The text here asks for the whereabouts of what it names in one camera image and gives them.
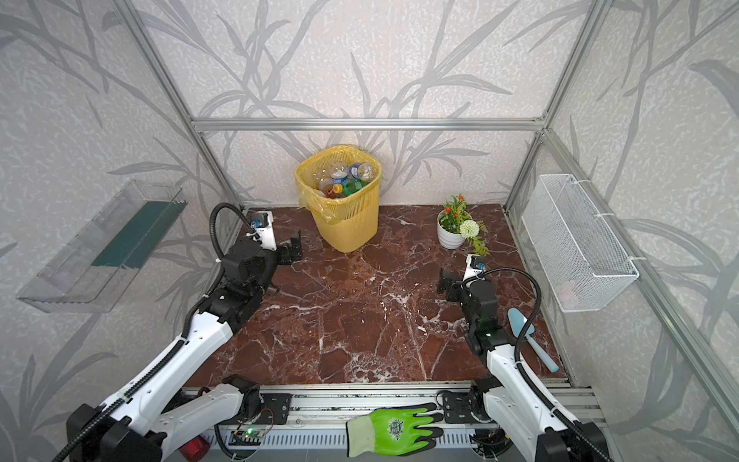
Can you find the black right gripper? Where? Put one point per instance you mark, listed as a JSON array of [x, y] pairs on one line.
[[453, 287]]

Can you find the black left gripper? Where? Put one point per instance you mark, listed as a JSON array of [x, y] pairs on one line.
[[286, 252]]

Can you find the clear bottle red label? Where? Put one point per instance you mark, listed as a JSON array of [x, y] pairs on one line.
[[333, 191]]

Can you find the green soda bottle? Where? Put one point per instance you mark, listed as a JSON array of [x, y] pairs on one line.
[[352, 186]]

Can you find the clear bottle blue label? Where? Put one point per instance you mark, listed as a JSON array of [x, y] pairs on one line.
[[364, 172]]

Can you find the orange white tea bottle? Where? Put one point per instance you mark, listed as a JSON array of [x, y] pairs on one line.
[[338, 172]]

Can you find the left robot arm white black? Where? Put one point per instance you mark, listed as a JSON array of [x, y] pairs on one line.
[[190, 358]]

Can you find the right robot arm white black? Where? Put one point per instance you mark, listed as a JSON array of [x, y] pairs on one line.
[[512, 396]]

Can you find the yellow plastic bin liner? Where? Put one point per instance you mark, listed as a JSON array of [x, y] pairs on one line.
[[311, 171]]

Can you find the yellow ribbed trash bin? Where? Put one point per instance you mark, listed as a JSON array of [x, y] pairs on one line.
[[347, 236]]

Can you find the white flower pot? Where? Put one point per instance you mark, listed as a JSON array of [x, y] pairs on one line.
[[447, 239]]

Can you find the artificial green flowering plant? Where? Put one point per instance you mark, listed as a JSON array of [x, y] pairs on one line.
[[457, 220]]

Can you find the teal garden trowel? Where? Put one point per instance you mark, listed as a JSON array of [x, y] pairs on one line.
[[517, 321]]

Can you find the green work glove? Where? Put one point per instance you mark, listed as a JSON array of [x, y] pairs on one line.
[[395, 431]]

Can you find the left circuit board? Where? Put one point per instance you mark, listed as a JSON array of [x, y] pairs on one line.
[[247, 438]]

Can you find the red spray bottle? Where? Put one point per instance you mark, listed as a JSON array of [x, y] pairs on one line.
[[195, 449]]

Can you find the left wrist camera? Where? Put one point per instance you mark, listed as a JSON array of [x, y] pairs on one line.
[[262, 224]]

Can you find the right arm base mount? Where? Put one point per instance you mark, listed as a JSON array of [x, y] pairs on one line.
[[462, 404]]

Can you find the white wire mesh basket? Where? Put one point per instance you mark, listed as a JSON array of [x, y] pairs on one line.
[[585, 263]]

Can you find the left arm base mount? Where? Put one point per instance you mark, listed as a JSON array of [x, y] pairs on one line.
[[258, 408]]

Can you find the aluminium rail base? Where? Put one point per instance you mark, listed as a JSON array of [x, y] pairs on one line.
[[511, 399]]

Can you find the clear wall shelf green mat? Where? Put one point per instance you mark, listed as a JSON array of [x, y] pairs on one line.
[[92, 272]]

